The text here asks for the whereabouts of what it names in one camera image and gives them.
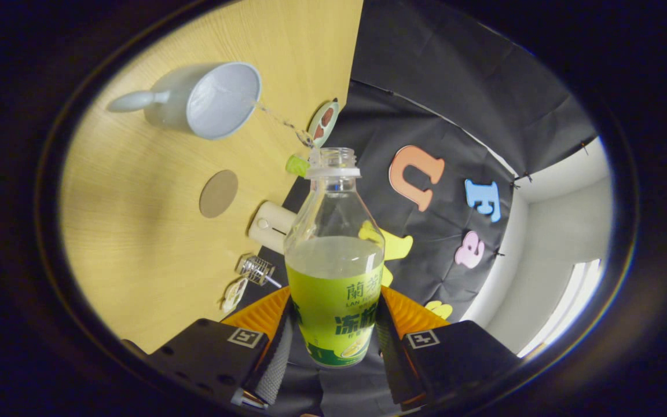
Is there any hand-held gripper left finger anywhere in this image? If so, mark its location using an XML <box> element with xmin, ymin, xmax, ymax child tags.
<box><xmin>148</xmin><ymin>285</ymin><xmax>294</xmax><ymax>409</ymax></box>

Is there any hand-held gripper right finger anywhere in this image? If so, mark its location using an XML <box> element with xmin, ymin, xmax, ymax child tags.
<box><xmin>375</xmin><ymin>285</ymin><xmax>522</xmax><ymax>412</ymax></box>

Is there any green label juice bottle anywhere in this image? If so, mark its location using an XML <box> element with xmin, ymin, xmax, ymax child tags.
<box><xmin>283</xmin><ymin>147</ymin><xmax>386</xmax><ymax>368</ymax></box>

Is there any round brown coaster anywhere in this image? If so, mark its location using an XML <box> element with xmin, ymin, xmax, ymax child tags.
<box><xmin>199</xmin><ymin>169</ymin><xmax>239</xmax><ymax>219</ymax></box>

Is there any pale grey cup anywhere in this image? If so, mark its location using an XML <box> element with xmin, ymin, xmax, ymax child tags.
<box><xmin>107</xmin><ymin>61</ymin><xmax>262</xmax><ymax>141</ymax></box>

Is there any slim green label bottle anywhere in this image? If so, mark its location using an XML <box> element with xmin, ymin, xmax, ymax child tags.
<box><xmin>285</xmin><ymin>153</ymin><xmax>311</xmax><ymax>178</ymax></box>

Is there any white divided tray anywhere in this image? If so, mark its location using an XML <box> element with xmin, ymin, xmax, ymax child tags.
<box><xmin>221</xmin><ymin>277</ymin><xmax>249</xmax><ymax>314</ymax></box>

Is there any metal mesh holder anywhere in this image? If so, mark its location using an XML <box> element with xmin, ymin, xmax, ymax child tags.
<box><xmin>236</xmin><ymin>255</ymin><xmax>276</xmax><ymax>287</ymax></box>

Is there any cream toaster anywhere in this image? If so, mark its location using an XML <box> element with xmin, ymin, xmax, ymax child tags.
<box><xmin>248</xmin><ymin>200</ymin><xmax>298</xmax><ymax>255</ymax></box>

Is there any ceiling light panel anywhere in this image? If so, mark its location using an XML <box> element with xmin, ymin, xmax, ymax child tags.
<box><xmin>516</xmin><ymin>259</ymin><xmax>603</xmax><ymax>358</ymax></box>

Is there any wooden table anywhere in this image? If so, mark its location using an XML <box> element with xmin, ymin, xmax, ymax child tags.
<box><xmin>58</xmin><ymin>0</ymin><xmax>364</xmax><ymax>355</ymax></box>

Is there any pale green plate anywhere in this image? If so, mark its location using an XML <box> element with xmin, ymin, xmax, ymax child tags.
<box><xmin>307</xmin><ymin>100</ymin><xmax>340</xmax><ymax>148</ymax></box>

